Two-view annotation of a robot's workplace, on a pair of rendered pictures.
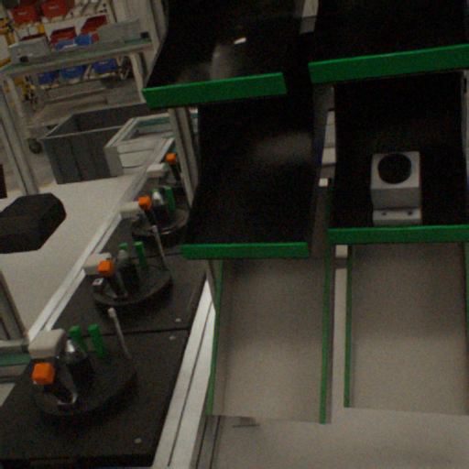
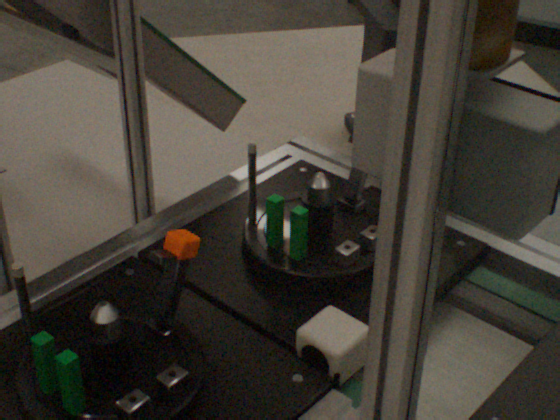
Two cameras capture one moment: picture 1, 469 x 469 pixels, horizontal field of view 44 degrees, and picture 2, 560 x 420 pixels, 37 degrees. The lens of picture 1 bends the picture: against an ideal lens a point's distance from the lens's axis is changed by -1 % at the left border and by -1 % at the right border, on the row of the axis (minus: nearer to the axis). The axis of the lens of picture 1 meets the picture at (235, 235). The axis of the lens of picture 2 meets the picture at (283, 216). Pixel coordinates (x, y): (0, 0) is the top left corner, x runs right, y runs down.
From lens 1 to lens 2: 133 cm
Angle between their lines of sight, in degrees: 114
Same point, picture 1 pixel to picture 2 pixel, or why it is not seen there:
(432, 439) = (56, 174)
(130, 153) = not seen: outside the picture
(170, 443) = (275, 168)
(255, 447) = not seen: hidden behind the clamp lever
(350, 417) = (75, 218)
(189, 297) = (67, 303)
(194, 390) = (209, 195)
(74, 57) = not seen: outside the picture
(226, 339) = (178, 88)
